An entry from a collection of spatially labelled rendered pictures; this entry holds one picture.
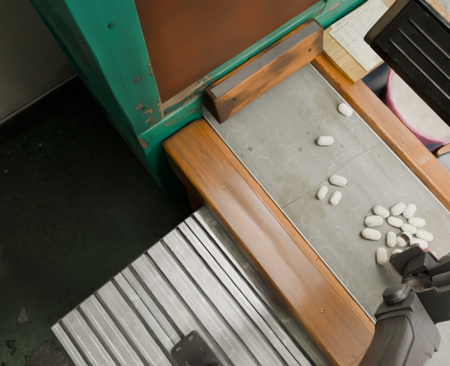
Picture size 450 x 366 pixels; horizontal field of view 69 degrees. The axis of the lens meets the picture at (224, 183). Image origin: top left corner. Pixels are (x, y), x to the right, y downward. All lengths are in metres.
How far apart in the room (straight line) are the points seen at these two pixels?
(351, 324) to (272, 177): 0.34
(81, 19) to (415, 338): 0.55
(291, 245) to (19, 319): 1.22
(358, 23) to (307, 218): 0.50
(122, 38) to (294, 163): 0.47
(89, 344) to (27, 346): 0.82
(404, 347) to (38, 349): 1.37
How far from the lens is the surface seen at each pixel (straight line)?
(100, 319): 0.81
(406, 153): 0.84
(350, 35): 0.92
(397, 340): 0.50
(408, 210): 0.81
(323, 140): 0.78
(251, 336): 0.79
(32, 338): 1.61
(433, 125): 0.95
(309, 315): 0.71
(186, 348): 0.77
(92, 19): 0.41
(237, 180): 0.70
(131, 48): 0.47
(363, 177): 0.80
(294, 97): 0.83
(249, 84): 0.70
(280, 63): 0.74
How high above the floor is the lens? 1.44
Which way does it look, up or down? 75 degrees down
